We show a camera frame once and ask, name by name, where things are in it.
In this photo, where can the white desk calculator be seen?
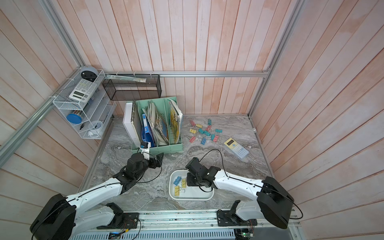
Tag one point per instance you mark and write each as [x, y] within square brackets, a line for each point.
[83, 91]

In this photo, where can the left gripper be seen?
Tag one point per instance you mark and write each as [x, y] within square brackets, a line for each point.
[159, 160]

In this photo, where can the green file organizer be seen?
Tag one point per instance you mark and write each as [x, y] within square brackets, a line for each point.
[163, 107]

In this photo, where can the white plastic storage box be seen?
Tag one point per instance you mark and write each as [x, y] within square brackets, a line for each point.
[189, 193]

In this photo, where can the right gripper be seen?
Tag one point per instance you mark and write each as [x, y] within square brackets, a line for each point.
[189, 181]

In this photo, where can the white wire shelf rack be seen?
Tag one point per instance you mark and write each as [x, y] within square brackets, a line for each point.
[98, 108]

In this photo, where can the yellow art book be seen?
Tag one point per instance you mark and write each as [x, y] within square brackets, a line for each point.
[176, 117]

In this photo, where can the ruler on basket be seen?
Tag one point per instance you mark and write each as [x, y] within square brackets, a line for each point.
[126, 78]

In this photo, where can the white tape roll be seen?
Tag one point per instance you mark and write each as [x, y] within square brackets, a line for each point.
[95, 128]

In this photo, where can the blue lid jar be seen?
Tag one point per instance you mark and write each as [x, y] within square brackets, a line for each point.
[75, 117]

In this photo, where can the blue binder clip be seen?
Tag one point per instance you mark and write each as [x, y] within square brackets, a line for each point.
[177, 180]
[203, 141]

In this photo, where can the grey round speaker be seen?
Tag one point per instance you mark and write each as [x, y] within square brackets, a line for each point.
[89, 73]

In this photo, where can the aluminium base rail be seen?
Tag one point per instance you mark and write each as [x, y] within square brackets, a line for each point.
[193, 225]

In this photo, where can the pink binder clip on table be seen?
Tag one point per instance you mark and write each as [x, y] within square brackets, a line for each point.
[192, 123]

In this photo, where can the yellow blue calculator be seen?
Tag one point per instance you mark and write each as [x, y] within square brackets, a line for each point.
[236, 148]

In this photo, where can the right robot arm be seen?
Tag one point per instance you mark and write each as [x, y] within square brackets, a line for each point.
[268, 199]

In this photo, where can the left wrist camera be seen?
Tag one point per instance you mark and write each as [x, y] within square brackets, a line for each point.
[145, 150]

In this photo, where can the black mesh basket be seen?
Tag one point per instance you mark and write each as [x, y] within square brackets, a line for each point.
[129, 91]

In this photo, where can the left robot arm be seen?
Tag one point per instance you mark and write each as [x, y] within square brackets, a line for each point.
[65, 217]

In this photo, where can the blue file folder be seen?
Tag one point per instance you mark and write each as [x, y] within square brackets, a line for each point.
[147, 135]

